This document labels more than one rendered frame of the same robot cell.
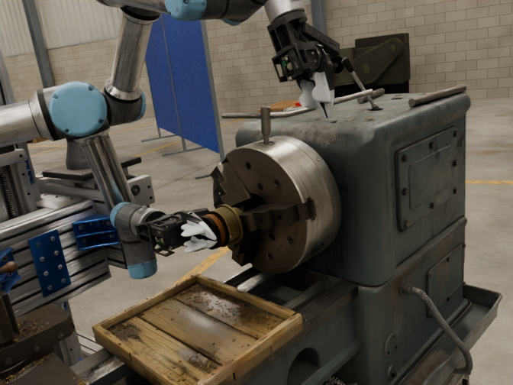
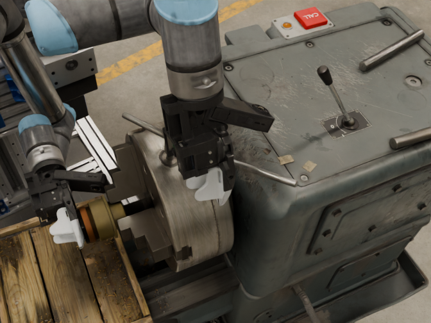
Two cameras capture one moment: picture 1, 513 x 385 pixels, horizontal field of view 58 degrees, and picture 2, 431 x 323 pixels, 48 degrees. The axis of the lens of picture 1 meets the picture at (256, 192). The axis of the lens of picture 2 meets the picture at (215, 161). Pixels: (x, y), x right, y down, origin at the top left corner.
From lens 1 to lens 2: 0.80 m
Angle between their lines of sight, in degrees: 38
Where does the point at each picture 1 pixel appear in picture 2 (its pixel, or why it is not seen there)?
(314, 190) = (197, 238)
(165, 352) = (27, 301)
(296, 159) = (190, 198)
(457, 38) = not seen: outside the picture
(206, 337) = (67, 298)
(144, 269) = not seen: hidden behind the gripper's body
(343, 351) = (211, 313)
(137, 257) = not seen: hidden behind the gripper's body
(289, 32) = (183, 123)
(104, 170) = (16, 75)
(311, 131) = (238, 145)
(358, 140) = (267, 209)
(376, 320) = (249, 308)
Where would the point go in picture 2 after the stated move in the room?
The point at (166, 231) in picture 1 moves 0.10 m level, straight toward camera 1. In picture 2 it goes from (40, 213) to (23, 257)
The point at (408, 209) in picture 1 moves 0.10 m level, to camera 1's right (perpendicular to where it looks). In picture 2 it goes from (328, 241) to (373, 254)
